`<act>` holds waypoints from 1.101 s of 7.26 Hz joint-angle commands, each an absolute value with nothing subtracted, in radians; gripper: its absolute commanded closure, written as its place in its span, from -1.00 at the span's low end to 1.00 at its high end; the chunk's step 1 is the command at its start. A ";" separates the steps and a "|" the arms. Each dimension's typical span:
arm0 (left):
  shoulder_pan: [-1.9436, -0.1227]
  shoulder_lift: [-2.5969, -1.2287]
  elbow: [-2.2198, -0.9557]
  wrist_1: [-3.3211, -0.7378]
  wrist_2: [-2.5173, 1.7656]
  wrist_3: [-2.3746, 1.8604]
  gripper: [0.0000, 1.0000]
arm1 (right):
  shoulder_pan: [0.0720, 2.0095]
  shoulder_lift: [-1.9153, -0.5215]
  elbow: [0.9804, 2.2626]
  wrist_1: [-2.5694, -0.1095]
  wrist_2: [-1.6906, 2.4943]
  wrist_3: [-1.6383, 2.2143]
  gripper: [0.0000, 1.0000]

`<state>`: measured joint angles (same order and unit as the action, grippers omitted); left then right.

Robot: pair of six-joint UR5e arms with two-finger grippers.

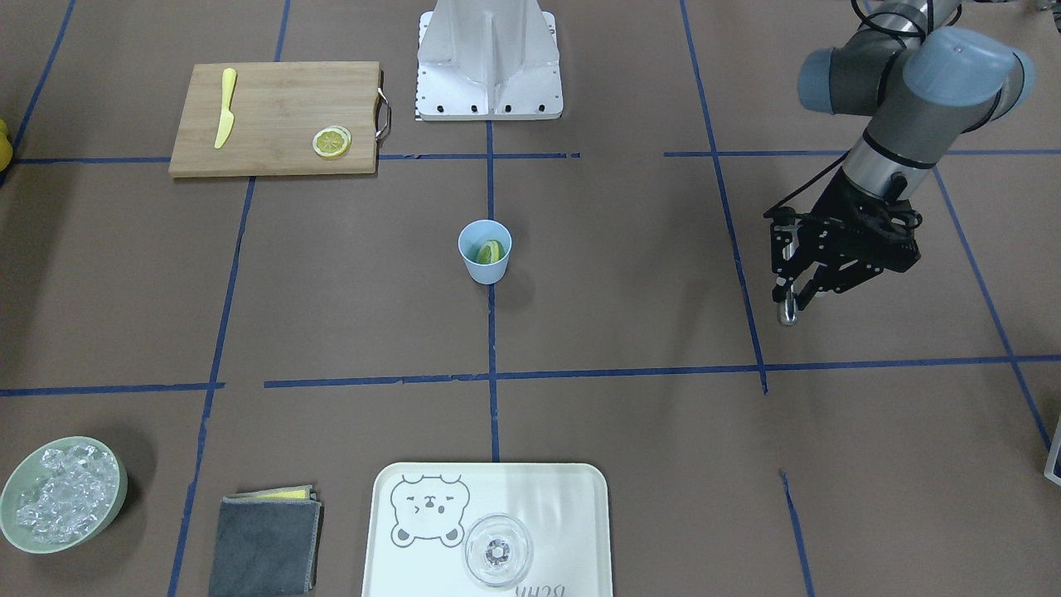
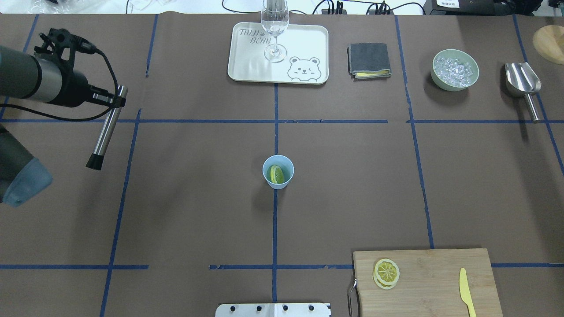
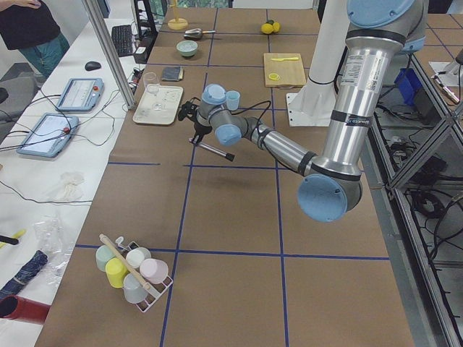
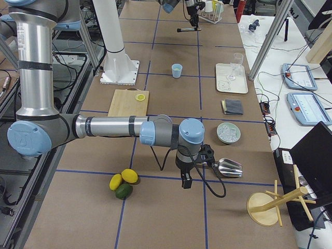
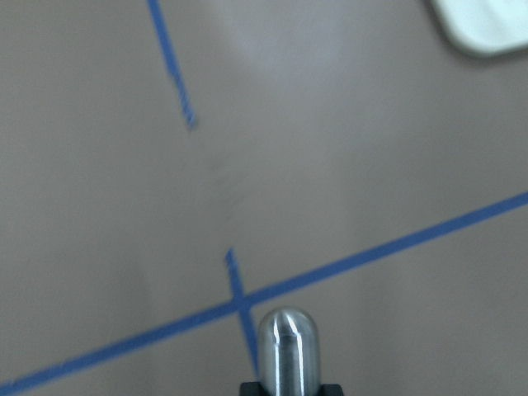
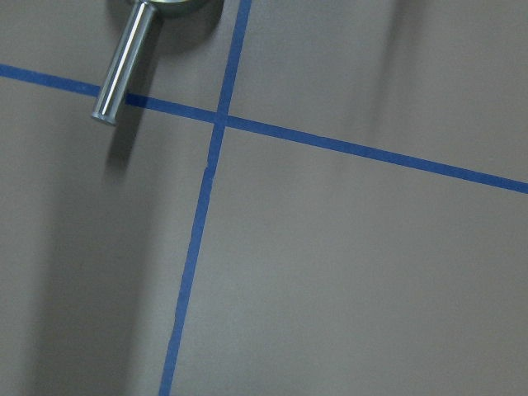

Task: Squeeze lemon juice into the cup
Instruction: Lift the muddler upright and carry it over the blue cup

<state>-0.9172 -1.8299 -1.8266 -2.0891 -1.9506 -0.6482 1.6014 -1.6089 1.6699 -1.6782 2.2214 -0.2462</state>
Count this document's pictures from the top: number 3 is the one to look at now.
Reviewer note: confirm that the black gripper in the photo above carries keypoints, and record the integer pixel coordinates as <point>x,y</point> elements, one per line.
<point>201,129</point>

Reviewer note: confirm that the steel muddler black tip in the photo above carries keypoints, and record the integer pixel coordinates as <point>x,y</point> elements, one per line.
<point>228,156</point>

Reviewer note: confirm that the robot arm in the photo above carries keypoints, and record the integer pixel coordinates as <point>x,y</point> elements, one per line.
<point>378,30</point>

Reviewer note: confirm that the light blue plastic cup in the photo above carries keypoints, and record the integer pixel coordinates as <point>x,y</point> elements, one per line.
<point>232,100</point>

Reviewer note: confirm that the white cup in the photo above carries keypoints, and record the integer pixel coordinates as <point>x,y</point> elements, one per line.
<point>136,256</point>

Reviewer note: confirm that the pink cup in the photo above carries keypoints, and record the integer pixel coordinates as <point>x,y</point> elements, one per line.
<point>153,270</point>

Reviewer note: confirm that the mint green cup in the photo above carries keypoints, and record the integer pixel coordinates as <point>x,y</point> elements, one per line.
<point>102,256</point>

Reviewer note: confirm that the yellow cup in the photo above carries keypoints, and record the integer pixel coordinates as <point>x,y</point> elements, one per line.
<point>116,271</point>

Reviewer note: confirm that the pale grey cup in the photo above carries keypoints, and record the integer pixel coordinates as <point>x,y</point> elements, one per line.
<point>134,293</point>

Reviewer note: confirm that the cream bear serving tray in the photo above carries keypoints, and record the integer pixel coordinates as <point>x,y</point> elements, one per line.
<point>170,96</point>

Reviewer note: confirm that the clear wine glass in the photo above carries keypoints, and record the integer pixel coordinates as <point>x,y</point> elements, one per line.
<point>152,86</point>

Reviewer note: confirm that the grey folded cloth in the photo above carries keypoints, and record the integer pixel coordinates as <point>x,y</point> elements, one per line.
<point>172,74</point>

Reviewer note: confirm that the green bowl of ice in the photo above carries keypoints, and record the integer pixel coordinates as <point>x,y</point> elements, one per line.
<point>187,48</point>

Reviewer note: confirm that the small black box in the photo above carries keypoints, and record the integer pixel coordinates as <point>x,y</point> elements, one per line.
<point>140,55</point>

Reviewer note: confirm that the metal ice scoop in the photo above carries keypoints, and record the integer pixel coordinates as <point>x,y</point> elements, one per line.
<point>197,33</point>

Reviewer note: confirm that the wooden cutting board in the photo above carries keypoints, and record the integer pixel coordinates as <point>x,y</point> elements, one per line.
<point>291,72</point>

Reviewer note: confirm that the yellow plastic knife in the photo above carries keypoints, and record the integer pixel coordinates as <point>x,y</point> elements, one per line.
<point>286,58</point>

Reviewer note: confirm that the wooden mug tree stand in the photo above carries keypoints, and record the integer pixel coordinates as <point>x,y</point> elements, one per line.
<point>176,22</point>

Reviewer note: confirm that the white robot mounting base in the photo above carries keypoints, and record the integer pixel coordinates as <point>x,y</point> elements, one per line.
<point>313,104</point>

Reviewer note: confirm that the far blue teach pendant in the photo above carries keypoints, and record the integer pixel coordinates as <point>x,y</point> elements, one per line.
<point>80,95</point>

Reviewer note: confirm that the blue teach pendant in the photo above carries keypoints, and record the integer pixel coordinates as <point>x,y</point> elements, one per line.
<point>49,136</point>
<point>80,95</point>

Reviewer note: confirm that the black keyboard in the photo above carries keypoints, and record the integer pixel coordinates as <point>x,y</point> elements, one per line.
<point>123,40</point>

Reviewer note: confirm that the black computer mouse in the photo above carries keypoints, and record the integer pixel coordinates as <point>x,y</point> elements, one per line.
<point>92,65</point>

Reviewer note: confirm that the near blue teach pendant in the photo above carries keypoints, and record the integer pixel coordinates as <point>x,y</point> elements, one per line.
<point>49,136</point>

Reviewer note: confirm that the clear plastic bag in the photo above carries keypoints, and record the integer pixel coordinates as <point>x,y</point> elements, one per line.
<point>56,244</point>

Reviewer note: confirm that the person in black shirt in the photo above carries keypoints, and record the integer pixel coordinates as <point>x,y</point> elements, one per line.
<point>29,27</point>

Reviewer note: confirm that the blue storage bin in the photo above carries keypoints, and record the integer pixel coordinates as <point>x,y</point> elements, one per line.
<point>408,84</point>

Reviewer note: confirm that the blue folded umbrella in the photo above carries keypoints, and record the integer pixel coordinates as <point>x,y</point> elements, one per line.
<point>25,274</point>

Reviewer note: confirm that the red cylinder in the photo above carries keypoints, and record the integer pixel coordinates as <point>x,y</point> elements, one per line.
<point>24,310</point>

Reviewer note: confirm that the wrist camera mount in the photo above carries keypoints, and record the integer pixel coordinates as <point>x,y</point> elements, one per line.
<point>188,110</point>

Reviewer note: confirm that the wooden rack handle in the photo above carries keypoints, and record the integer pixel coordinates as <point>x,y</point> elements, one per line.
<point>105,240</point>

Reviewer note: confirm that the white wire cup rack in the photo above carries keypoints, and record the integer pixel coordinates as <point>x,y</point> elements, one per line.
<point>156,290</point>

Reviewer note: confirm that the aluminium frame post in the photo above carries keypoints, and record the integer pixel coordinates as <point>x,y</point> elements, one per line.
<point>104,38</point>

